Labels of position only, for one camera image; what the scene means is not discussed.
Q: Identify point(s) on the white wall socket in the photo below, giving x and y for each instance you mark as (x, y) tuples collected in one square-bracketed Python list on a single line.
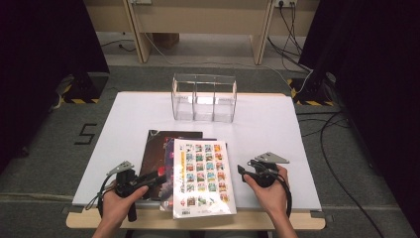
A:
[(286, 2)]

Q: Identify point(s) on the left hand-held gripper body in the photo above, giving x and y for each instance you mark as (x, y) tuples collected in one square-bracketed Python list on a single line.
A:
[(127, 183)]

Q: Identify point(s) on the person's left hand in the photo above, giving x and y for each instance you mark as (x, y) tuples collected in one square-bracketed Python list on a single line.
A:
[(114, 210)]

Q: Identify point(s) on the person's right hand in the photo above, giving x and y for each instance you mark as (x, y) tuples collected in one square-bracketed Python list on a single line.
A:
[(272, 200)]

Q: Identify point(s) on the clear acrylic book rack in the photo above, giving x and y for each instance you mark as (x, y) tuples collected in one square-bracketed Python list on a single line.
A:
[(204, 109)]

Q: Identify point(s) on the white picture grid book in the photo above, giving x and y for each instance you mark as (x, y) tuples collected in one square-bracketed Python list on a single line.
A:
[(204, 178)]

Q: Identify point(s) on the grey tape piece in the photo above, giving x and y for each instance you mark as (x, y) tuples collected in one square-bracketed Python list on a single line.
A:
[(71, 209), (322, 216)]

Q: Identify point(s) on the stand base with hazard tape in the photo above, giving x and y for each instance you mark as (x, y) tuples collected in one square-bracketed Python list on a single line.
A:
[(313, 91), (85, 89)]

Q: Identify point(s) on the light wooden table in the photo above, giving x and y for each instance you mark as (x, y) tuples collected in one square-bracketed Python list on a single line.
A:
[(148, 220)]

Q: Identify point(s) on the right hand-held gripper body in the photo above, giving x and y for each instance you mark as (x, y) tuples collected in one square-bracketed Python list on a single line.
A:
[(264, 175)]

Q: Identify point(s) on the beige wooden desk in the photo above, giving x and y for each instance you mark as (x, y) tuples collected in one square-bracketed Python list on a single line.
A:
[(198, 16)]

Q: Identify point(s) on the dark glossy magazine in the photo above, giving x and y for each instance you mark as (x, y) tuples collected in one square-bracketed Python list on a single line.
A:
[(155, 148)]

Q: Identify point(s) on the white table cover board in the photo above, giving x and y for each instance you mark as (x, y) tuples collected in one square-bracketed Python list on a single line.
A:
[(132, 112)]

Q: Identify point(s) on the black curtain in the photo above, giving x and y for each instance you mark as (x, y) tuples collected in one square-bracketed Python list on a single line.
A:
[(39, 66), (379, 82)]

